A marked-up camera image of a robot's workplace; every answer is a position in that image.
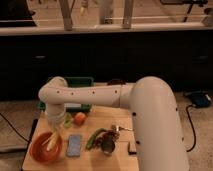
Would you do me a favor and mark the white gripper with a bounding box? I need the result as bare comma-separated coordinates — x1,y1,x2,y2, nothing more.
45,104,66,131

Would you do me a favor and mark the yellow banana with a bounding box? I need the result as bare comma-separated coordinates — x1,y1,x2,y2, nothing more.
43,132,59,151

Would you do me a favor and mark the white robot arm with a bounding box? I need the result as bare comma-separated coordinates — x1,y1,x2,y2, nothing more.
38,76,190,171

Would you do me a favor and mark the red bowl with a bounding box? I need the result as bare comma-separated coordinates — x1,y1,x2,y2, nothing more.
30,132,62,165

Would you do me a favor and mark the light green vegetable piece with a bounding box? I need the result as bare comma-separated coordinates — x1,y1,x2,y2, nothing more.
63,113,73,129

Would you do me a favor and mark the orange fruit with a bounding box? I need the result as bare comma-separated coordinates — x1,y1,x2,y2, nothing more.
73,112,87,126

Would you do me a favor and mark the green plastic bin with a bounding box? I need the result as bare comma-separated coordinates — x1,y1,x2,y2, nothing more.
37,76,95,114

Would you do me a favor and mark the blue sponge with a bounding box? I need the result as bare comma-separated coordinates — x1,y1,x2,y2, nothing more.
66,134,82,157

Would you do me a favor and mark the green pepper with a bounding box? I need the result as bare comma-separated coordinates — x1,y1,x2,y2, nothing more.
85,128,107,150

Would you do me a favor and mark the black foot pedal device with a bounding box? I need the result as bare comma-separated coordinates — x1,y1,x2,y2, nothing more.
189,92,211,108

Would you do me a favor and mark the black cable left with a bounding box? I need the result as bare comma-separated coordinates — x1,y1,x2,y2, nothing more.
0,113,31,144

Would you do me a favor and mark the black cable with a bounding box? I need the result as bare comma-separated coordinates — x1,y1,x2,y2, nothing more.
0,113,31,144
185,103,198,153

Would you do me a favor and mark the metal cup with handle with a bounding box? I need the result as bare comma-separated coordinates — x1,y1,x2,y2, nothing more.
101,125,131,155

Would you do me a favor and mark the black cable right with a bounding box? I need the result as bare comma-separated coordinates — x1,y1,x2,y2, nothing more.
185,103,198,153

